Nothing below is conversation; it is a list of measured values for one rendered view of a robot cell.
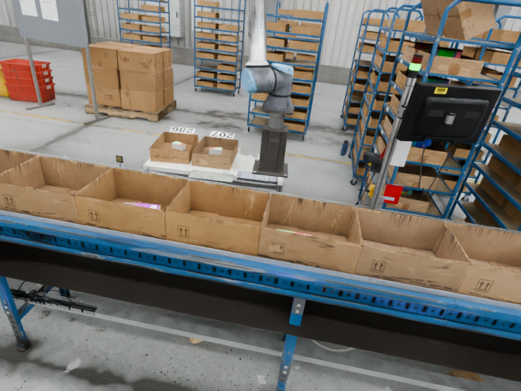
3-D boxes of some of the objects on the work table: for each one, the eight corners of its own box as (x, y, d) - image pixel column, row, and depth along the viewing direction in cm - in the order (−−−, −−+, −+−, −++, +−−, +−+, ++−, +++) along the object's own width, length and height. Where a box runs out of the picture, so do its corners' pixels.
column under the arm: (254, 160, 264) (258, 119, 248) (288, 164, 263) (293, 122, 247) (251, 174, 241) (256, 129, 225) (288, 178, 241) (294, 133, 225)
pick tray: (198, 146, 278) (198, 134, 273) (188, 164, 244) (188, 152, 239) (163, 143, 277) (163, 131, 272) (150, 160, 243) (149, 148, 238)
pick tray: (238, 151, 276) (239, 140, 271) (229, 170, 242) (230, 157, 237) (204, 147, 277) (204, 135, 272) (191, 165, 243) (191, 153, 238)
